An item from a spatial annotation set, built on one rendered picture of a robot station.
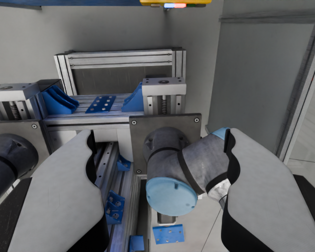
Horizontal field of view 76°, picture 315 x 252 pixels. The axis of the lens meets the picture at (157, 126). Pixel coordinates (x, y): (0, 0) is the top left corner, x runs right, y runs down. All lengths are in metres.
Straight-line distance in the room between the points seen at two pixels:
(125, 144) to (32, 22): 1.26
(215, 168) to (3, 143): 0.60
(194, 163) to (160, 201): 0.12
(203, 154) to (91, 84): 1.16
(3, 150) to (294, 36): 0.96
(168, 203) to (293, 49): 0.63
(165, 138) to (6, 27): 1.54
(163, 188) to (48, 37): 1.50
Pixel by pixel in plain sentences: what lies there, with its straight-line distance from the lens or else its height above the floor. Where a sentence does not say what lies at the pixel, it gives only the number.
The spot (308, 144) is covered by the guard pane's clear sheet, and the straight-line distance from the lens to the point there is 0.77.
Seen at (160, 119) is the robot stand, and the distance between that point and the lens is 0.61.
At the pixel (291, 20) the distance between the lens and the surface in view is 0.87.
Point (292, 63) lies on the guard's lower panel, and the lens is 0.83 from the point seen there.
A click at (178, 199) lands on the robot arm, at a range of 0.48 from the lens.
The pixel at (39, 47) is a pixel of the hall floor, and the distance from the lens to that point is 1.81.
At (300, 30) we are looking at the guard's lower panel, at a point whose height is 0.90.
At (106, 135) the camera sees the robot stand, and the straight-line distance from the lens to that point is 0.76.
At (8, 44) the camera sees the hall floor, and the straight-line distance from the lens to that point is 1.91.
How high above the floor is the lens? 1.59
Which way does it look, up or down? 63 degrees down
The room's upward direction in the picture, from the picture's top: 178 degrees clockwise
